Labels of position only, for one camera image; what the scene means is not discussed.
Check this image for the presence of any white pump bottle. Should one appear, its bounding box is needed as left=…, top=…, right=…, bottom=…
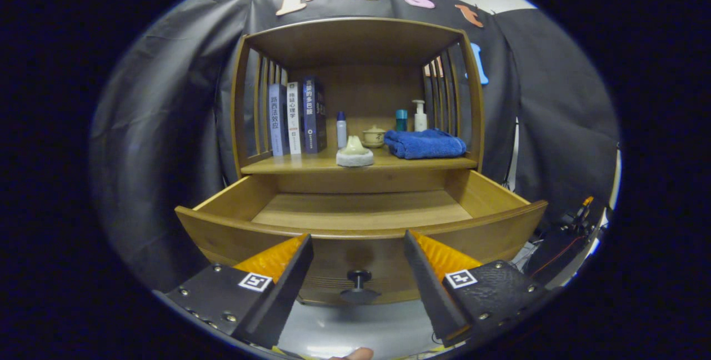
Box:
left=412, top=99, right=428, bottom=132

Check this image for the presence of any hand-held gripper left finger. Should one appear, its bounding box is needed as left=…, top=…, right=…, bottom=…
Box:
left=164, top=232, right=314, bottom=349

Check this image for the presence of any cream handled scrub sponge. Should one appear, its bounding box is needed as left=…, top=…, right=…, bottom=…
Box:
left=336, top=135, right=374, bottom=168

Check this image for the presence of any wooden cabinet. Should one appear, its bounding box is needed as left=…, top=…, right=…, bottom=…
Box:
left=231, top=17, right=485, bottom=183

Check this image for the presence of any light purple book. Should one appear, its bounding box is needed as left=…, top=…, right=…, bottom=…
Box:
left=269, top=83, right=291, bottom=157

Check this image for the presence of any black device with orange clip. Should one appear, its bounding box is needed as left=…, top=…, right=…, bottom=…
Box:
left=525, top=196, right=606, bottom=286

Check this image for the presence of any blue folded towel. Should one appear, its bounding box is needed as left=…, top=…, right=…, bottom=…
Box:
left=383, top=129, right=467, bottom=160

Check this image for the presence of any cream lidded teacup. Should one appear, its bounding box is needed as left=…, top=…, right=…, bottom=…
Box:
left=362, top=124, right=387, bottom=148

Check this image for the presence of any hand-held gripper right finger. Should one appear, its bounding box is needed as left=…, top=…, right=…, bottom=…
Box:
left=404, top=230, right=550, bottom=348

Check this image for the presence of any white book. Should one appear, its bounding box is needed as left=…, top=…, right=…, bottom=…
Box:
left=287, top=81, right=304, bottom=155

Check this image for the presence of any wooden drawer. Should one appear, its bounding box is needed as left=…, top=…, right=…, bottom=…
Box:
left=175, top=170, right=549, bottom=306

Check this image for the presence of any dark blue book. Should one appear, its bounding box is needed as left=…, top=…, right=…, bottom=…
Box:
left=302, top=76, right=328, bottom=154

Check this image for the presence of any wooden countertop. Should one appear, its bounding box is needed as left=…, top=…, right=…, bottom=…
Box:
left=240, top=146, right=479, bottom=176

